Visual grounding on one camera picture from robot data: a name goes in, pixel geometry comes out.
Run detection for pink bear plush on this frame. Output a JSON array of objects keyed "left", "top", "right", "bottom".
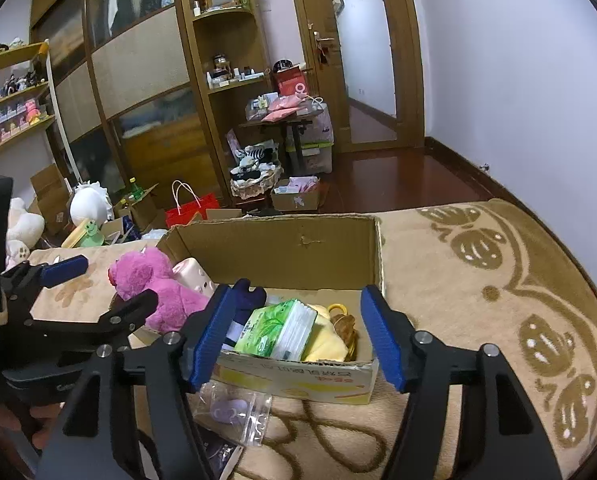
[{"left": 108, "top": 246, "right": 212, "bottom": 334}]

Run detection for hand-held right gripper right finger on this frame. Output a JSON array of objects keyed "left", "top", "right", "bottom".
[{"left": 361, "top": 284, "right": 563, "bottom": 480}]

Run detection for person's left hand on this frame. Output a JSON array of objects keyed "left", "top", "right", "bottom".
[{"left": 8, "top": 400, "right": 67, "bottom": 454}]

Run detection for pink swirl roll plush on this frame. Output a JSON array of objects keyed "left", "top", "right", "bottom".
[{"left": 172, "top": 257, "right": 216, "bottom": 302}]

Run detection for clear bag with purple item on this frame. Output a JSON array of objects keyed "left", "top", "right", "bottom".
[{"left": 193, "top": 379, "right": 274, "bottom": 449}]

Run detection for white haired plush head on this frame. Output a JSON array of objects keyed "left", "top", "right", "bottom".
[{"left": 69, "top": 179, "right": 116, "bottom": 227}]

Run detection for flat cardboard box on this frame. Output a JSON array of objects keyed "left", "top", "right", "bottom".
[{"left": 190, "top": 208, "right": 242, "bottom": 227}]

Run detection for green tissue packet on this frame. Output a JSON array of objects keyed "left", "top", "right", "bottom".
[{"left": 234, "top": 298, "right": 320, "bottom": 361}]

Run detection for metal door handle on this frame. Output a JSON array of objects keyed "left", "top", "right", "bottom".
[{"left": 311, "top": 29, "right": 336, "bottom": 67}]

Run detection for wooden wardrobe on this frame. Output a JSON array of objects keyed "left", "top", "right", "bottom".
[{"left": 28, "top": 0, "right": 220, "bottom": 212}]

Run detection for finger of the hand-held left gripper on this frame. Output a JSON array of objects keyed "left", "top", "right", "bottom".
[
  {"left": 0, "top": 254, "right": 90, "bottom": 307},
  {"left": 6, "top": 290, "right": 160, "bottom": 362}
]

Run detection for small wooden side table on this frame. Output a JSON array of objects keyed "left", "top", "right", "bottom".
[{"left": 238, "top": 109, "right": 325, "bottom": 176}]

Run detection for tall brown cardboard box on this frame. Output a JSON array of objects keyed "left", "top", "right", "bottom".
[{"left": 29, "top": 163, "right": 75, "bottom": 237}]

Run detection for green frog toy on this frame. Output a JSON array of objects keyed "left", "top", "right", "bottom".
[{"left": 80, "top": 219, "right": 105, "bottom": 248}]

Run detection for red gift bag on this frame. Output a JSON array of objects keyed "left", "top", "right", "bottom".
[{"left": 164, "top": 179, "right": 222, "bottom": 229}]

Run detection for basket of clothes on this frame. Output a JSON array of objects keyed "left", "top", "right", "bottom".
[{"left": 228, "top": 143, "right": 284, "bottom": 201}]

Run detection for open cardboard box with bottles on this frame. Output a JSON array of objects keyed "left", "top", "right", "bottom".
[{"left": 113, "top": 183, "right": 167, "bottom": 242}]

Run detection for wooden shelf of figurines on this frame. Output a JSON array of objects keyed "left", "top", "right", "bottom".
[{"left": 0, "top": 39, "right": 57, "bottom": 162}]

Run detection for yellow dog plush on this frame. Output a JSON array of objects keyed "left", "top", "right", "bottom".
[{"left": 301, "top": 302, "right": 360, "bottom": 364}]

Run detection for clear plastic storage box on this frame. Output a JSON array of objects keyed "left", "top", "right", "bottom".
[{"left": 285, "top": 104, "right": 336, "bottom": 174}]

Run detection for pink packets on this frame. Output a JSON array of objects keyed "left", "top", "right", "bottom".
[{"left": 262, "top": 94, "right": 300, "bottom": 122}]

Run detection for red paper bag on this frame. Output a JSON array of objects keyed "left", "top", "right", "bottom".
[{"left": 273, "top": 64, "right": 310, "bottom": 99}]

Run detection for small cardboard box with packets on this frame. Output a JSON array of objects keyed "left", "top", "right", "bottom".
[{"left": 270, "top": 175, "right": 322, "bottom": 211}]

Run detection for white metal frame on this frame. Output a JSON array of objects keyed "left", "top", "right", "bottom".
[{"left": 43, "top": 52, "right": 80, "bottom": 187}]

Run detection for white beige plush toy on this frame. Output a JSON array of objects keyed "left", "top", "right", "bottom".
[{"left": 5, "top": 197, "right": 45, "bottom": 262}]

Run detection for black packet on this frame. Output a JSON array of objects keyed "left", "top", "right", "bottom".
[{"left": 198, "top": 429, "right": 245, "bottom": 480}]

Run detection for wooden corner shelf unit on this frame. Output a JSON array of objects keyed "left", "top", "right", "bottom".
[{"left": 175, "top": 0, "right": 274, "bottom": 202}]

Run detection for brown plush keychain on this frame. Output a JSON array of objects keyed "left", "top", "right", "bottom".
[{"left": 327, "top": 302, "right": 360, "bottom": 357}]

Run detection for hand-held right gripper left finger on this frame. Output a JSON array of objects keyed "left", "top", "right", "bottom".
[{"left": 36, "top": 283, "right": 237, "bottom": 480}]

